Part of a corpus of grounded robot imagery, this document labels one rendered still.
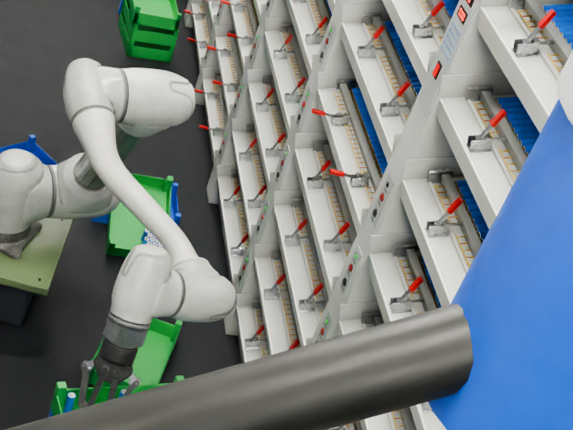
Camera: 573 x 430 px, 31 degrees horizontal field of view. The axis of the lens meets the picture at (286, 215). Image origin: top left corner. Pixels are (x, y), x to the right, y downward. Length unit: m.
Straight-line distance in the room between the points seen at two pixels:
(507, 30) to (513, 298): 1.67
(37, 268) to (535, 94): 1.74
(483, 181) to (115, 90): 0.99
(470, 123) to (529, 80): 0.26
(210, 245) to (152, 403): 3.40
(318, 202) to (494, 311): 2.46
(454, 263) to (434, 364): 1.69
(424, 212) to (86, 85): 0.86
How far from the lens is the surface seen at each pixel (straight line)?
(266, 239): 3.12
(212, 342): 3.32
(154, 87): 2.52
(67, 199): 3.01
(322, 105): 2.77
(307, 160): 2.89
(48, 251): 3.13
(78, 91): 2.47
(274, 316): 2.96
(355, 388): 0.29
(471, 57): 2.06
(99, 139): 2.39
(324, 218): 2.68
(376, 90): 2.47
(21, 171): 2.96
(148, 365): 3.18
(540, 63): 1.84
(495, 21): 1.96
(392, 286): 2.21
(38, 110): 4.16
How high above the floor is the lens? 2.20
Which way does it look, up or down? 34 degrees down
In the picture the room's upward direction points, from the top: 21 degrees clockwise
